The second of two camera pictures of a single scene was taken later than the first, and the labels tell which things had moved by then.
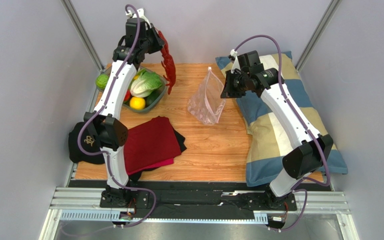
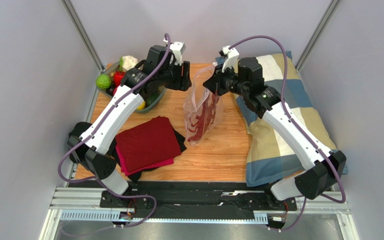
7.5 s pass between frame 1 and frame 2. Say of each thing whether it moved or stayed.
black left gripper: moved
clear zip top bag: moved
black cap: stayed
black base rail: stayed
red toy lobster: moved
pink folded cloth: stayed
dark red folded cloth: stayed
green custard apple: stayed
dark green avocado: stayed
